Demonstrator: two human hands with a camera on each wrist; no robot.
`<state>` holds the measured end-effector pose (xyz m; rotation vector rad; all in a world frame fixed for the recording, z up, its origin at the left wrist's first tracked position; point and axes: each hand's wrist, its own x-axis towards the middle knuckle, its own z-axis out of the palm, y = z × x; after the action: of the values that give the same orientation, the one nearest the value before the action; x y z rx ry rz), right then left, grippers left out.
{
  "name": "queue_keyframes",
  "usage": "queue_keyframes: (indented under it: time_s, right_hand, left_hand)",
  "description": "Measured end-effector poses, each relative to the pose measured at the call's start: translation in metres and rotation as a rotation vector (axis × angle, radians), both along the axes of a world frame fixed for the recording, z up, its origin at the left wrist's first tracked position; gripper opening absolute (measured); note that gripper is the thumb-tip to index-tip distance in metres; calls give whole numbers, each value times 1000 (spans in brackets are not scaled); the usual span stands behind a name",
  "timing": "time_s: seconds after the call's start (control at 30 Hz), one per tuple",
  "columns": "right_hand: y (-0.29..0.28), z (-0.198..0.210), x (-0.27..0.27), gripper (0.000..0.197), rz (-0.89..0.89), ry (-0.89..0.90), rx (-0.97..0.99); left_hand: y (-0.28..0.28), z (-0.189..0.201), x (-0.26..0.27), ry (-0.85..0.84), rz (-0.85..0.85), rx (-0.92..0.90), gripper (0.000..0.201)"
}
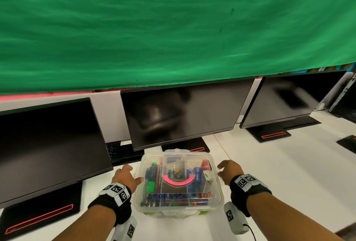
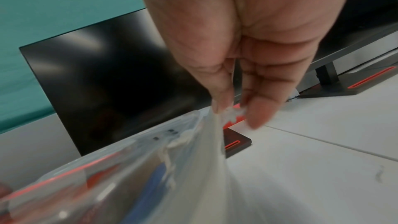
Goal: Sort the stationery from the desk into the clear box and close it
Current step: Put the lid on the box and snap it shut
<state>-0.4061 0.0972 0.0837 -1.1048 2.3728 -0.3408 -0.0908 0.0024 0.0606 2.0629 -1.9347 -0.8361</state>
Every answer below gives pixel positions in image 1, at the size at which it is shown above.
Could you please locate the person's right hand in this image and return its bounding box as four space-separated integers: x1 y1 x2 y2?
217 160 245 186

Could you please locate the person's left hand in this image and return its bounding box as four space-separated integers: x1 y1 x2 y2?
112 164 145 195

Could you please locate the pile of pens and markers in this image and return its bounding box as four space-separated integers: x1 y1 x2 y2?
144 161 163 194

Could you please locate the clear plastic box lid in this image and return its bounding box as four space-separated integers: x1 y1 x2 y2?
133 149 225 218

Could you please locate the clear plastic storage box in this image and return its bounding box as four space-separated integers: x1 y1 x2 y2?
133 149 225 218

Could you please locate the person's right forearm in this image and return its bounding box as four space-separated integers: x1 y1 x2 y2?
246 192 345 241

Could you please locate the person's left forearm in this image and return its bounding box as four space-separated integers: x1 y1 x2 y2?
51 204 117 241

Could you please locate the black right wristband with markers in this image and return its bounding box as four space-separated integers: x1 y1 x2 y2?
229 174 273 218

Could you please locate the black wristband with markers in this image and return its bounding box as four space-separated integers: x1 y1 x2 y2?
88 183 132 227
229 174 273 218

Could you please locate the black left wristband with markers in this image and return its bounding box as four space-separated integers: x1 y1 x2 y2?
88 183 132 227

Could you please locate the black monitor base red stripe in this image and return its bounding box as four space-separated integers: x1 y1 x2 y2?
0 181 83 241
161 137 211 154
247 115 322 144
336 135 356 155

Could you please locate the black computer monitor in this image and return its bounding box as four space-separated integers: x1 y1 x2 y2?
328 72 356 124
120 78 255 152
239 70 348 129
0 97 114 209

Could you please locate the green cloth backdrop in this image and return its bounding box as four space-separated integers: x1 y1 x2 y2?
0 0 356 96

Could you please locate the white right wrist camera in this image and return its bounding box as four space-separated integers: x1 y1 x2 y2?
223 201 250 235

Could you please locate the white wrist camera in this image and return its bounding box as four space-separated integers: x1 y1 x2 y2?
111 215 138 241
223 201 250 235

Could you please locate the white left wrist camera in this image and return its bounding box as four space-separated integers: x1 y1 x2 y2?
111 215 138 241

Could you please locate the black right camera cable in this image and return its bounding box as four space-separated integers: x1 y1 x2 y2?
242 223 258 241

